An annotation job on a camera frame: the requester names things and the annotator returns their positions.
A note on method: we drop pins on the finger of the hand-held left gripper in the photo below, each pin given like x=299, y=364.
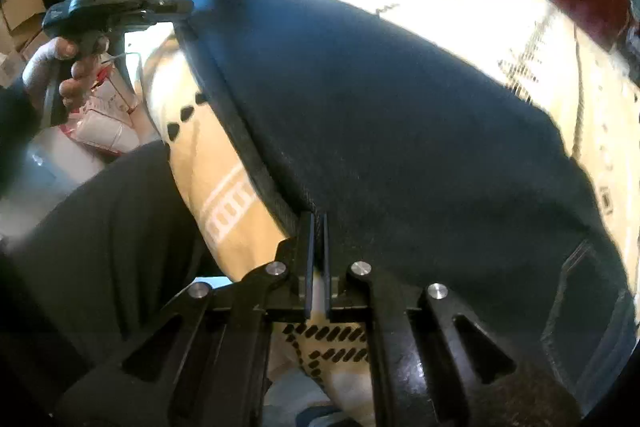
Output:
x=172, y=6

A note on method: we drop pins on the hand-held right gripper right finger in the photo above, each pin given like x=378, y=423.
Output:
x=326, y=267

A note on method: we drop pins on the navy blue pants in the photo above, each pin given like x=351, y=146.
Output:
x=400, y=132

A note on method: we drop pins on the open cardboard box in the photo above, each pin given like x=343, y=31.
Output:
x=22, y=14

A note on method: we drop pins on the person's left hand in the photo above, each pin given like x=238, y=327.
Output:
x=75, y=82

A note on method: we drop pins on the person's leg in grey trousers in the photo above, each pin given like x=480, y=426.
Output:
x=100, y=257

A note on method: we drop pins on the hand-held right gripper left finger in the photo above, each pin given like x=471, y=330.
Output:
x=309, y=267

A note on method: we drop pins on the pink and white plastic bag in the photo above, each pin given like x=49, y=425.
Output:
x=102, y=122

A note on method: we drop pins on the yellow patterned bed sheet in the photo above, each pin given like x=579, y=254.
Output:
x=215, y=177

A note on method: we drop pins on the person's left forearm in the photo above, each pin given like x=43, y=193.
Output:
x=17, y=132

